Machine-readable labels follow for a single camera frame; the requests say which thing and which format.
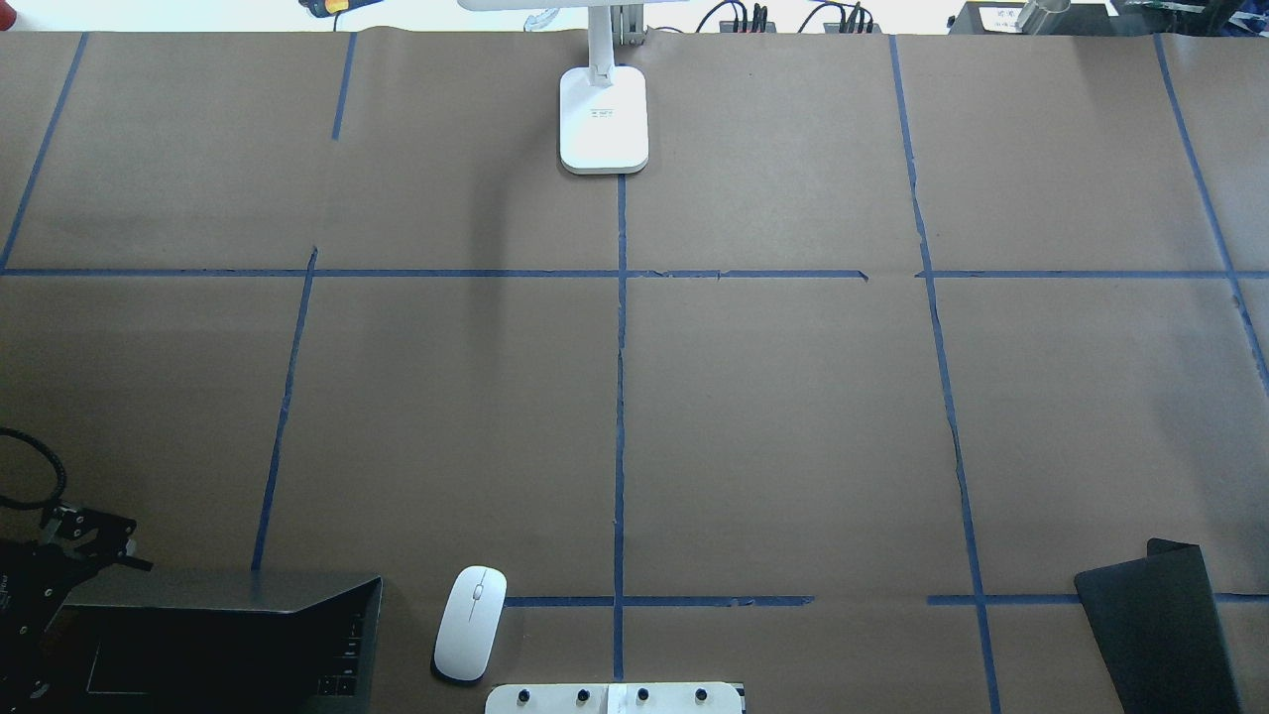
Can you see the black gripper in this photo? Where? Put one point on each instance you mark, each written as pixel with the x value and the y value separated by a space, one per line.
pixel 28 602

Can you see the grey laptop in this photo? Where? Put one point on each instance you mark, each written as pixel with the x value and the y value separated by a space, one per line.
pixel 216 641

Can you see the white computer mouse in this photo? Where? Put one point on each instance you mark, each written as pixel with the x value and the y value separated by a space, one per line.
pixel 469 623

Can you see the black mouse pad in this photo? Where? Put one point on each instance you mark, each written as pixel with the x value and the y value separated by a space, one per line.
pixel 1157 628

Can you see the white desk lamp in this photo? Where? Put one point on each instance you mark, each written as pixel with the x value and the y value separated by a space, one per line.
pixel 603 109

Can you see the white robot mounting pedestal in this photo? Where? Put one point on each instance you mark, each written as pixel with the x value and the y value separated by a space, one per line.
pixel 619 697

